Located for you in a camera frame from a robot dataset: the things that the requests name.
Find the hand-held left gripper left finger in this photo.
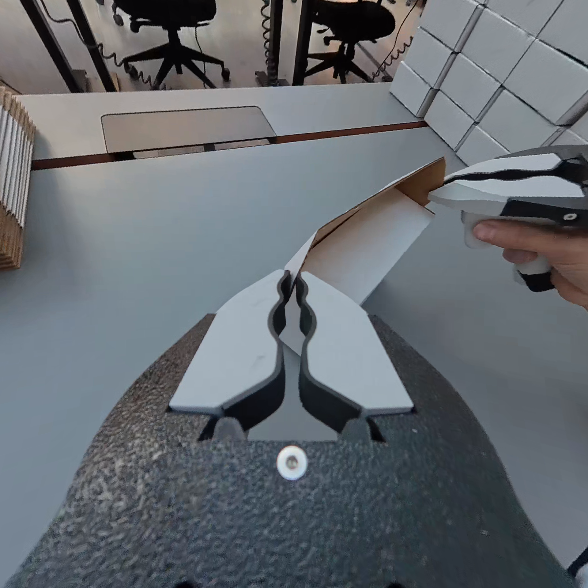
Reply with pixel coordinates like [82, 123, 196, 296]
[168, 269, 292, 431]

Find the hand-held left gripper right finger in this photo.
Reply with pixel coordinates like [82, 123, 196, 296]
[295, 271, 415, 435]

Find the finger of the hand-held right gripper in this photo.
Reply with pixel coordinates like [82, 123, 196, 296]
[442, 153, 566, 185]
[428, 177, 585, 217]

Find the white cardboard box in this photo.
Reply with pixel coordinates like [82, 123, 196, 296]
[279, 156, 447, 358]

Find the person's right hand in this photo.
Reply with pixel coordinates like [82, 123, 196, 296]
[472, 220, 588, 309]

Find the stack of white boxes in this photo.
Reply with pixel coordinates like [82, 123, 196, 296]
[390, 0, 588, 167]

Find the black office chair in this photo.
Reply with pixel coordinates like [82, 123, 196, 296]
[303, 0, 397, 84]
[112, 0, 230, 90]

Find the black-legged desk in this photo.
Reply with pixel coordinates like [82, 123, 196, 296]
[18, 0, 118, 92]
[269, 0, 320, 86]

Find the stack of flat cardboard sheets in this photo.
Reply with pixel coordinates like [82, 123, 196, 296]
[0, 85, 37, 270]

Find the black coiled cable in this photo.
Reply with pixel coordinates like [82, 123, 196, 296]
[94, 41, 162, 90]
[261, 0, 282, 86]
[371, 37, 415, 81]

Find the grey desk cable flap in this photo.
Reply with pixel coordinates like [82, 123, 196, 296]
[101, 106, 277, 160]

